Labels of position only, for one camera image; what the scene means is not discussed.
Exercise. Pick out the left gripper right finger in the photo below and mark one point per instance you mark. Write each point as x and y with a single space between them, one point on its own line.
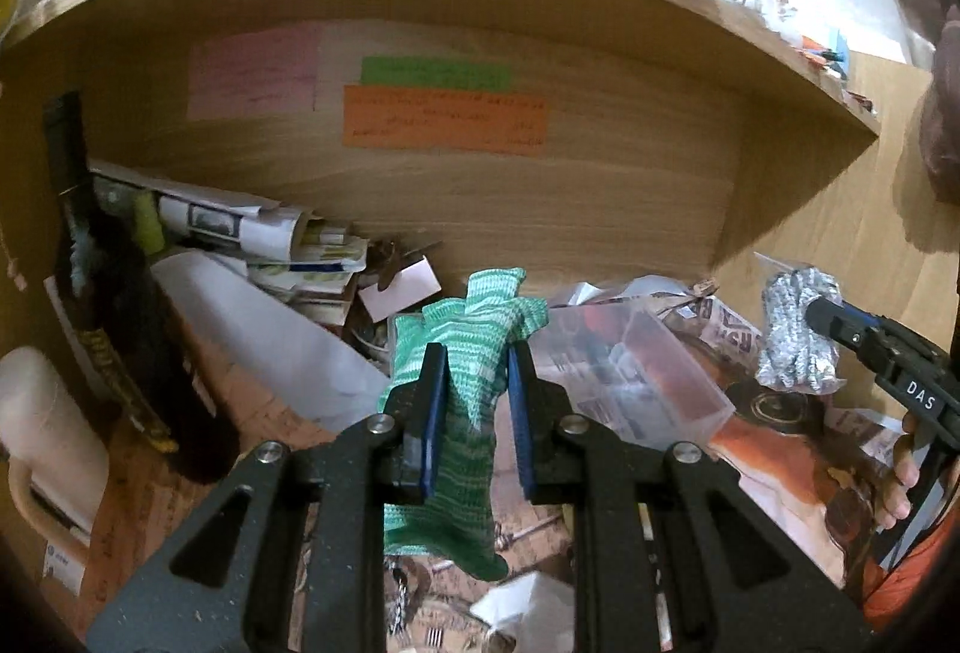
668 534

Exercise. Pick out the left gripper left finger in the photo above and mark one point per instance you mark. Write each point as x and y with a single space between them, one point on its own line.
286 525

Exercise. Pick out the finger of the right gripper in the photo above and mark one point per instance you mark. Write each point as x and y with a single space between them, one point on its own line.
843 323

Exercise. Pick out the silver grey knitted cloth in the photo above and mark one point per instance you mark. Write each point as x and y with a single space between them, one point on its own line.
793 357

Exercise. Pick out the green knitted cloth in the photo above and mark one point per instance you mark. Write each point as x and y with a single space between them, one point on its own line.
476 329

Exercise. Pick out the person's right hand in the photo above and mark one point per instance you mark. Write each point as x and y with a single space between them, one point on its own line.
891 504

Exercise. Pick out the metal rod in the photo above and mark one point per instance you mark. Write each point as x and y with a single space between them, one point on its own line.
505 539

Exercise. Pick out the clear plastic box lid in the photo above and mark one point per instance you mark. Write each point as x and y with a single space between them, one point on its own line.
317 374

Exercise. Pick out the clear plastic box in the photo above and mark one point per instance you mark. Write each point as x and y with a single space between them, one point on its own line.
625 369

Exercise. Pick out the white ceramic mug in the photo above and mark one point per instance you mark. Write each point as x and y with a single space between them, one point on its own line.
58 465

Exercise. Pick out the dark wine bottle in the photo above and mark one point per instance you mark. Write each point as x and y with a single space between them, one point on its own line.
123 320

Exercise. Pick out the small white card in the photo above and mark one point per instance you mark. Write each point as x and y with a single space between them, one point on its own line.
412 285

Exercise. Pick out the rolled newspapers stack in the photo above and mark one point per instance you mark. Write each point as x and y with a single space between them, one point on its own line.
290 252

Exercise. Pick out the orange paper note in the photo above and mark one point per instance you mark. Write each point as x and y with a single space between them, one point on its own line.
394 117

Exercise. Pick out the green paper note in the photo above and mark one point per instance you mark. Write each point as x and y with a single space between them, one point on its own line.
428 72

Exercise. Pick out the pink paper note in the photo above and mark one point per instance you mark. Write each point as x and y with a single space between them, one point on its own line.
254 74

